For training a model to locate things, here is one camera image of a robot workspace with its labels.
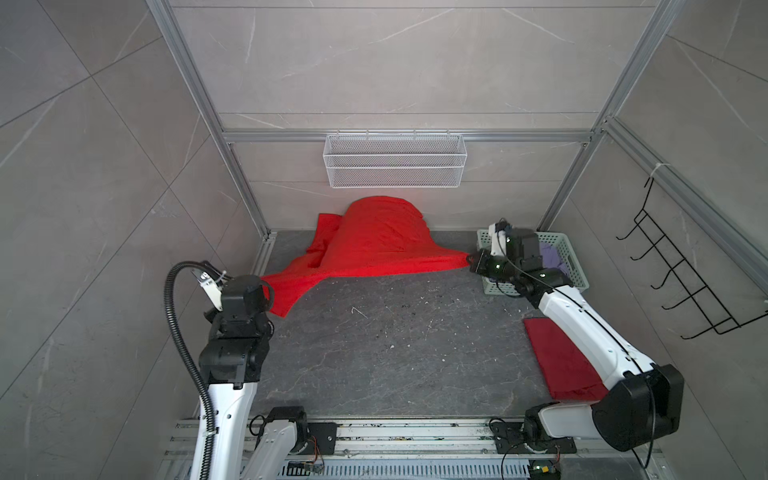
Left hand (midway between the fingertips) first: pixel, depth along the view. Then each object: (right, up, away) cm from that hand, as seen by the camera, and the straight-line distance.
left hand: (226, 287), depth 63 cm
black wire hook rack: (+102, -6, -4) cm, 102 cm away
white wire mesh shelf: (+36, +39, +38) cm, 65 cm away
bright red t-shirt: (+32, +13, +27) cm, 43 cm away
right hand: (+57, +6, +19) cm, 60 cm away
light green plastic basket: (+100, +3, +39) cm, 107 cm away
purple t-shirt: (+96, +6, +48) cm, 108 cm away
